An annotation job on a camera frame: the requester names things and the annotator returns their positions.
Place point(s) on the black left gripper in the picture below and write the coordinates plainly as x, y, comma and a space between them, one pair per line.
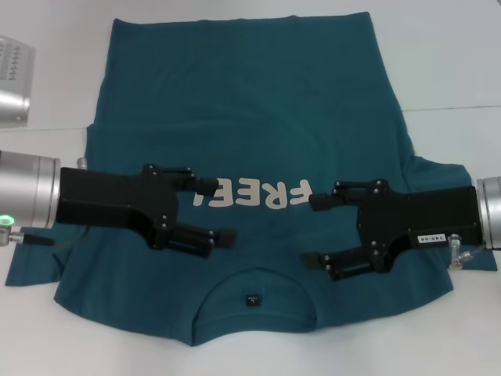
117, 199

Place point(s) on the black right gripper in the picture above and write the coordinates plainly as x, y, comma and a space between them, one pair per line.
422, 215

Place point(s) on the teal blue FREE t-shirt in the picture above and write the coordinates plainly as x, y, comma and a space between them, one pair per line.
250, 117

